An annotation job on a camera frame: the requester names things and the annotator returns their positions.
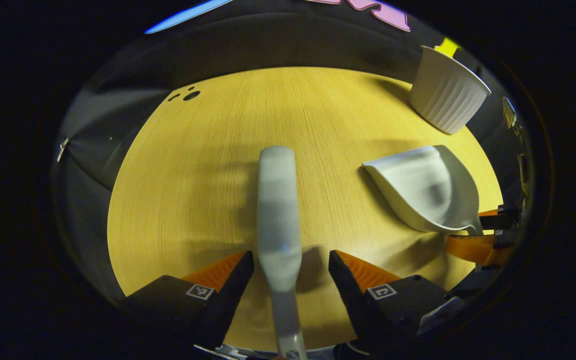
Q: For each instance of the metal cloth clip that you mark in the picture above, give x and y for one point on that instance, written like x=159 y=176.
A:
x=509 y=112
x=62 y=149

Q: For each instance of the white dustpan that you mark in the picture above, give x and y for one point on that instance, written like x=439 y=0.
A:
x=418 y=190

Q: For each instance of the small white broom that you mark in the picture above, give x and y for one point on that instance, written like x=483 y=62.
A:
x=278 y=210

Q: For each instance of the white ribbed garbage bin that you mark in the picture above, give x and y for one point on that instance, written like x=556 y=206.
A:
x=448 y=95

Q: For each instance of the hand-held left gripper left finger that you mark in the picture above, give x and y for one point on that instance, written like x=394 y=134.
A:
x=228 y=290

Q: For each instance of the black backdrop cloth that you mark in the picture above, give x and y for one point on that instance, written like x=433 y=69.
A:
x=268 y=45

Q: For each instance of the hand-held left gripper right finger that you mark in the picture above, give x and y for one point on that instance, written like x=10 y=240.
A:
x=350 y=290

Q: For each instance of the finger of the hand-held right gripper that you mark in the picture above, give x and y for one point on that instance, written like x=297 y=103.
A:
x=475 y=249
x=500 y=220

